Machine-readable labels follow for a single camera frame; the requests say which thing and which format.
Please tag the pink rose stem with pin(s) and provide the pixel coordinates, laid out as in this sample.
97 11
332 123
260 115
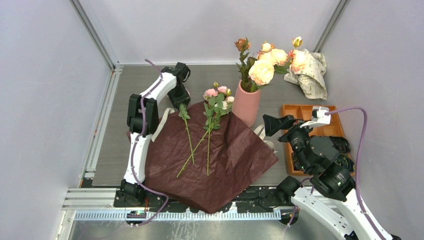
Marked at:
183 113

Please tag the pink white rose stems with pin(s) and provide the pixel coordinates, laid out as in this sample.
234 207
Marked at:
218 102

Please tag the aluminium frame rail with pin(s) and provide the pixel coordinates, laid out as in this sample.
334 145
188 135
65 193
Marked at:
92 204

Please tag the cream printed ribbon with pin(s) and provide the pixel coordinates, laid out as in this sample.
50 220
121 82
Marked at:
260 132

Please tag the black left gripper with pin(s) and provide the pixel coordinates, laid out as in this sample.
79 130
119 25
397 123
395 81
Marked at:
185 98

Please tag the rolled dark tie, yellow pattern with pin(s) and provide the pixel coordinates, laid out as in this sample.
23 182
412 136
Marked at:
345 161

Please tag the rolled dark tie, green pattern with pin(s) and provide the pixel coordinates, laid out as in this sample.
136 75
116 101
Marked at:
297 166

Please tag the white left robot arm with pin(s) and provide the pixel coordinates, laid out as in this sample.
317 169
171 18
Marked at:
143 122

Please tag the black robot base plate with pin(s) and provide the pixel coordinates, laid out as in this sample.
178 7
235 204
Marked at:
254 199

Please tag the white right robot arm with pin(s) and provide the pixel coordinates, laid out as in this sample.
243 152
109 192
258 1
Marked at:
317 156

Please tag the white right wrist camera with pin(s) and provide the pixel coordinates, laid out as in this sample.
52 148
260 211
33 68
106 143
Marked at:
319 118

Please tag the green leafy stem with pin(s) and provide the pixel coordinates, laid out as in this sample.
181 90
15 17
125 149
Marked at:
243 47

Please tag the pink cylindrical vase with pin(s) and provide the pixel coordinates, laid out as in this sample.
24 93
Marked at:
246 105

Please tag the short cream ribbon strip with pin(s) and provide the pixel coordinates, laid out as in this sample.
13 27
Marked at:
162 122

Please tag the peach double rose stem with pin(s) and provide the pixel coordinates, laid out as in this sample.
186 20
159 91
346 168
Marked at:
263 70

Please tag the rolled dark patterned tie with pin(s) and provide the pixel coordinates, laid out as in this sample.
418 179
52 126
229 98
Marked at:
341 144

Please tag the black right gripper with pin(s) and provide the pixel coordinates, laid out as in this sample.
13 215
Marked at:
272 124

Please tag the dark red wrapping paper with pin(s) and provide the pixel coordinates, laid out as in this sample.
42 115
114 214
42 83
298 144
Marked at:
238 157

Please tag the orange wooden compartment tray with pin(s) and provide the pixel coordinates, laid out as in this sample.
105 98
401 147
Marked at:
304 111

